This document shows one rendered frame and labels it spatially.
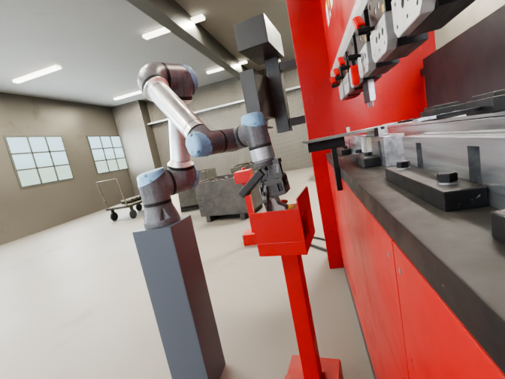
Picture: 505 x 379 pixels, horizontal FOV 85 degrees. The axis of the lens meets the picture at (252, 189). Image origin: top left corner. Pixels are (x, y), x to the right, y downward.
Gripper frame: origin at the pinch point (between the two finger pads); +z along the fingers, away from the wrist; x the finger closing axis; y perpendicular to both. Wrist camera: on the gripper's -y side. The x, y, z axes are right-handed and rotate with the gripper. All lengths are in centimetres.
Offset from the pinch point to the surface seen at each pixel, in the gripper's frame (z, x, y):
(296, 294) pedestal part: 28.4, 2.2, -0.2
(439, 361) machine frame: 5, -53, 33
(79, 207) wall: -18, 478, -747
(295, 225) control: 1.3, -4.8, 8.0
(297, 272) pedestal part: 20.3, 2.2, 2.4
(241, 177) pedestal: -5, 174, -83
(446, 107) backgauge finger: -20, 31, 61
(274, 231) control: 2.2, -4.8, 0.8
